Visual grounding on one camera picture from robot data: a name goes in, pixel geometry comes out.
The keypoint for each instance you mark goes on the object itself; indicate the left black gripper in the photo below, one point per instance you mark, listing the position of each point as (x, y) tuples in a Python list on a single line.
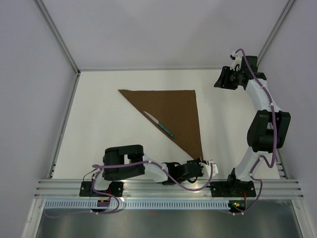
[(197, 160)]

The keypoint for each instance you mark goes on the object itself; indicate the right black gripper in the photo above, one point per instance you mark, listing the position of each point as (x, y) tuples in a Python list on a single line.
[(223, 81)]

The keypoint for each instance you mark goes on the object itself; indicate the green handled knife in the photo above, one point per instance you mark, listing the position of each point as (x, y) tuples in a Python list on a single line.
[(160, 125)]

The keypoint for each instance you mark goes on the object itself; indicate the brown cloth napkin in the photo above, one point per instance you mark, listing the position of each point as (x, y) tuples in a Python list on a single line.
[(177, 110)]

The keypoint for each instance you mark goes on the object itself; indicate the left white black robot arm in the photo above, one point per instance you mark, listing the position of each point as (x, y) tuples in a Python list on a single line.
[(126, 162)]

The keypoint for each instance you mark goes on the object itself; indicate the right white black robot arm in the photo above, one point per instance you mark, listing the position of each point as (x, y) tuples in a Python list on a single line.
[(267, 131)]

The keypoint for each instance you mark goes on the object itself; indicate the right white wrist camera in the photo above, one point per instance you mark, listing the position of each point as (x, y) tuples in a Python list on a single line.
[(237, 61)]

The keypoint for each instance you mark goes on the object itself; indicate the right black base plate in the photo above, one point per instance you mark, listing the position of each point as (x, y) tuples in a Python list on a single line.
[(230, 190)]

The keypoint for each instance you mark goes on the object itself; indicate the right aluminium frame post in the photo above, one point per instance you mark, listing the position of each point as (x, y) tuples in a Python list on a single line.
[(276, 28)]

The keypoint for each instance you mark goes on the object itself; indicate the aluminium frame post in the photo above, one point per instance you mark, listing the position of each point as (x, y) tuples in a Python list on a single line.
[(56, 34), (276, 28)]

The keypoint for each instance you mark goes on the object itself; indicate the aluminium mounting rail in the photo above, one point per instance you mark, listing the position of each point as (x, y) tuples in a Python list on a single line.
[(147, 189)]

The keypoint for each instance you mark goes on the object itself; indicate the white slotted cable duct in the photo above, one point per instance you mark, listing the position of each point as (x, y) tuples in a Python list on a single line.
[(138, 204)]

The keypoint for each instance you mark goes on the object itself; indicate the left aluminium frame post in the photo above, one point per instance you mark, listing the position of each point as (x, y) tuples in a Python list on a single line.
[(56, 34)]

